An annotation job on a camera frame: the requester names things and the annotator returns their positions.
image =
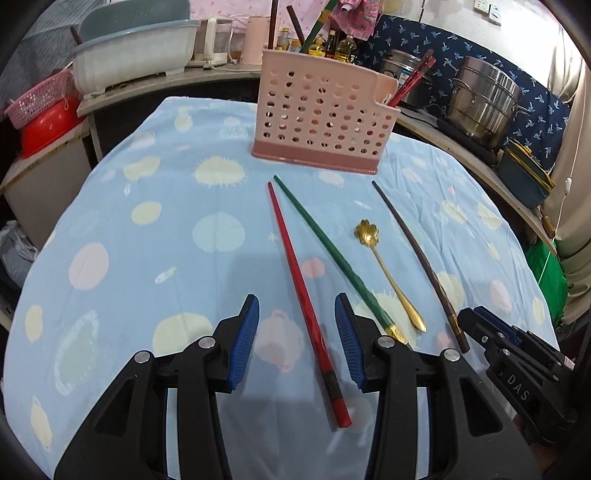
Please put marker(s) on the brown chopstick gold band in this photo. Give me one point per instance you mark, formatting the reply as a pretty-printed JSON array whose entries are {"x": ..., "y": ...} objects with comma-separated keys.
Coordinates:
[{"x": 461, "y": 339}]

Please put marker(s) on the steel rice cooker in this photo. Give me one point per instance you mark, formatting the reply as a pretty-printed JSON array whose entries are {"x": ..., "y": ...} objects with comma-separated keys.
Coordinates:
[{"x": 397, "y": 64}]

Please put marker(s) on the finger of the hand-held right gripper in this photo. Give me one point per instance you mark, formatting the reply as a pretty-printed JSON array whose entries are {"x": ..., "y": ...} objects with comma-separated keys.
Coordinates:
[
  {"x": 496, "y": 321},
  {"x": 478, "y": 332}
]

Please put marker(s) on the white kitchen appliance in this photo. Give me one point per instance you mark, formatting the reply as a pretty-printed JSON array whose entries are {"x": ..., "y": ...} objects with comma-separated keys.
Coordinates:
[{"x": 210, "y": 41}]

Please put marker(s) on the red plastic basin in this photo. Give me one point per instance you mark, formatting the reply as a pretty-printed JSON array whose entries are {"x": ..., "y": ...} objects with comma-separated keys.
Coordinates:
[{"x": 46, "y": 129}]

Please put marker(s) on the dark sauce bottle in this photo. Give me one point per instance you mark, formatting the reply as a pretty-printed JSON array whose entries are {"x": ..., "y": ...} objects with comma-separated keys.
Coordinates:
[{"x": 331, "y": 44}]

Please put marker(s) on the green chopstick gold band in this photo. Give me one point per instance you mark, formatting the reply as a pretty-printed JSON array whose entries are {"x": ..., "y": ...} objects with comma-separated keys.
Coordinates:
[
  {"x": 335, "y": 254},
  {"x": 318, "y": 25}
]

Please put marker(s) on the dark brown chopstick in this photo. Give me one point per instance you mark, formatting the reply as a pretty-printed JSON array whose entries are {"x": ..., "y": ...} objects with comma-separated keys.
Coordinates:
[{"x": 295, "y": 23}]

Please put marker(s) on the light blue patterned tablecloth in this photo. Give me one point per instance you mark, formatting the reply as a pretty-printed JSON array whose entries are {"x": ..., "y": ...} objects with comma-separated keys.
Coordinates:
[{"x": 138, "y": 277}]

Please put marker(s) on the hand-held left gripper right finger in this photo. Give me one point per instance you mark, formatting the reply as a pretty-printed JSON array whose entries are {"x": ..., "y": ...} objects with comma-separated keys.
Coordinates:
[{"x": 348, "y": 341}]

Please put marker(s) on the dark red chopstick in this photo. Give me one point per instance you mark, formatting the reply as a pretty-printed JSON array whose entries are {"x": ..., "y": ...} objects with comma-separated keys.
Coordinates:
[{"x": 422, "y": 62}]

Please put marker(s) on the white wall socket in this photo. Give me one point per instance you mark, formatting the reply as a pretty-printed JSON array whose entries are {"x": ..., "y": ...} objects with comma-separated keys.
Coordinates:
[{"x": 488, "y": 11}]

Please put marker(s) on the black induction cooker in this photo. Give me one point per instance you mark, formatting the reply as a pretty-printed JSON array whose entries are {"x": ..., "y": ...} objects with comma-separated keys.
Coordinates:
[{"x": 466, "y": 138}]

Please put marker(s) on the blue casserole yellow lid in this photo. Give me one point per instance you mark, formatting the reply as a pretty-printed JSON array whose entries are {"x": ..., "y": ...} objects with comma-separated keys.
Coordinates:
[{"x": 521, "y": 184}]

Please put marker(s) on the pink floral garment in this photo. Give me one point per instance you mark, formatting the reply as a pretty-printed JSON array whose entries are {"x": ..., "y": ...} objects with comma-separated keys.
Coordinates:
[{"x": 355, "y": 18}]

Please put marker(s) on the pink electric kettle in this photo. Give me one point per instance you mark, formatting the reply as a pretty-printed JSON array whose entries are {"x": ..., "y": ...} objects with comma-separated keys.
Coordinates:
[{"x": 254, "y": 41}]

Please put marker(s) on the small seasoning bottle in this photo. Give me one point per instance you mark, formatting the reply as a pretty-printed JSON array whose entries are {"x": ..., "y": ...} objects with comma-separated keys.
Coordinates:
[{"x": 283, "y": 39}]

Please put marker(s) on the beige curtain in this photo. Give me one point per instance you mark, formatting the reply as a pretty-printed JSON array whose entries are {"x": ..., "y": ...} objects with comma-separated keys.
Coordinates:
[{"x": 577, "y": 138}]

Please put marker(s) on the dark purple chopstick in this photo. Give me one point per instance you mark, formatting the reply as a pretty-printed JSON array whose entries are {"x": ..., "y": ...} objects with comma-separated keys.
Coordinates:
[{"x": 273, "y": 23}]

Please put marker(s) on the pink dotted cloth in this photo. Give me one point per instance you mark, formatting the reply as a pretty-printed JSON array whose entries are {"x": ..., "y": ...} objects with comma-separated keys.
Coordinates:
[{"x": 231, "y": 7}]

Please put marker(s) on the grey patterned cloth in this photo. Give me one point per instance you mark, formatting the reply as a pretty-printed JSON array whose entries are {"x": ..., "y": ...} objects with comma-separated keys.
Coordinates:
[{"x": 37, "y": 37}]

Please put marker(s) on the stainless steel steamer pot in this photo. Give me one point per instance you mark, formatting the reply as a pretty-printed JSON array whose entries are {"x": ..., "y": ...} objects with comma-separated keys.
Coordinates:
[{"x": 485, "y": 101}]

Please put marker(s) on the red chopstick black band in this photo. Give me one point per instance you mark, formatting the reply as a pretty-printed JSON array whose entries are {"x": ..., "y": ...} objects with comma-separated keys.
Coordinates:
[
  {"x": 302, "y": 300},
  {"x": 408, "y": 87}
]

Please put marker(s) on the gold flower spoon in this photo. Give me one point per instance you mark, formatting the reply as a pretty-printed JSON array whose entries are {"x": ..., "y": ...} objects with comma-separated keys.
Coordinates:
[{"x": 365, "y": 233}]

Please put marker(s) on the pink perforated utensil holder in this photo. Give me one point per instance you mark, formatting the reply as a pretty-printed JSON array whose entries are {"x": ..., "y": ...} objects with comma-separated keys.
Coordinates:
[{"x": 318, "y": 115}]

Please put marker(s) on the green plastic bag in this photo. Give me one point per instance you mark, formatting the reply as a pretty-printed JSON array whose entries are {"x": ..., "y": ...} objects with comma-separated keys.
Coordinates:
[{"x": 545, "y": 277}]

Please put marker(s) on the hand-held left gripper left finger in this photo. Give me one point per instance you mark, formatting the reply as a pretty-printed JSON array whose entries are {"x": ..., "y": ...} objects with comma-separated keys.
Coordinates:
[{"x": 242, "y": 341}]

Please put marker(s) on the dark blue printed cloth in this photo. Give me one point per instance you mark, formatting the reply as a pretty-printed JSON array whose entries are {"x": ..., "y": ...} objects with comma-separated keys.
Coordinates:
[{"x": 461, "y": 41}]

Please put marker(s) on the cooking oil bottle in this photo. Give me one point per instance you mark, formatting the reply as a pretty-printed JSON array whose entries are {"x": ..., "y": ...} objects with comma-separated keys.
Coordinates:
[{"x": 346, "y": 48}]

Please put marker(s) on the white storage box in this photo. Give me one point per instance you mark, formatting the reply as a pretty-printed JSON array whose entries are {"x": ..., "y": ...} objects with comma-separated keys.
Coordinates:
[{"x": 46, "y": 184}]

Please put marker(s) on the pink plastic basket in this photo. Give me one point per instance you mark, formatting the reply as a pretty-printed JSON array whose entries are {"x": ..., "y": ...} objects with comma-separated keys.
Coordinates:
[{"x": 32, "y": 99}]

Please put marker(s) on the white dish basin teal lid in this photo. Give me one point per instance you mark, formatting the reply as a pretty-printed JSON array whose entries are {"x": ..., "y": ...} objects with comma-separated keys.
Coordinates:
[{"x": 134, "y": 60}]

